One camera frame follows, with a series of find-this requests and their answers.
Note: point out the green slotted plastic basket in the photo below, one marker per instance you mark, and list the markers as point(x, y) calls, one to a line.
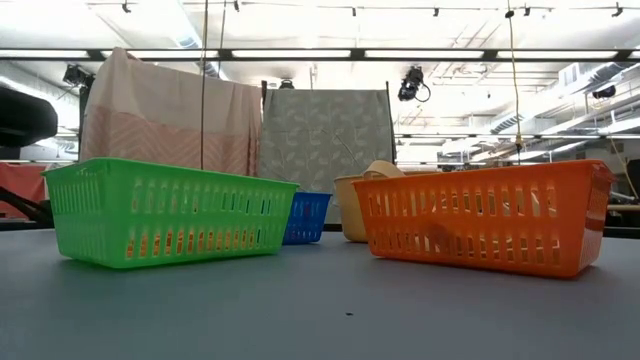
point(100, 215)

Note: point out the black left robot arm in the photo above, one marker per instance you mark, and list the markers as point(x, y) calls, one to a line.
point(25, 117)

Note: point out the blue plastic basket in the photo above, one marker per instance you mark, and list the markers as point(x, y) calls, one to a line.
point(307, 220)

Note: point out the grey leaf-print cloth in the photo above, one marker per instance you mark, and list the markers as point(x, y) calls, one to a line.
point(325, 135)

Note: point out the yellow plastic basket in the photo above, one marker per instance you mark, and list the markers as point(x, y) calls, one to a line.
point(350, 215)

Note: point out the black dome lamp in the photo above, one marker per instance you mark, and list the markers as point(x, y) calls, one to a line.
point(286, 85)

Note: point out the orange slotted plastic basket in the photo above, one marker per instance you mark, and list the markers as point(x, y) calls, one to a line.
point(475, 176)

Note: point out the pink zigzag cloth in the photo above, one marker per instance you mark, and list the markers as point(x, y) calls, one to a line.
point(140, 115)

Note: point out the black mounted device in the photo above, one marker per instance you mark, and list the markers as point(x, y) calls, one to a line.
point(75, 76)

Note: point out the black ceiling device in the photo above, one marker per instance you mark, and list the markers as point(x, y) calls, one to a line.
point(604, 92)

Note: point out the red cloth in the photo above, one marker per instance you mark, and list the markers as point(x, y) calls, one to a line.
point(22, 182)

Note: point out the black hanging camera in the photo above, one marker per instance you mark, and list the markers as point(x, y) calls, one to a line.
point(411, 82)

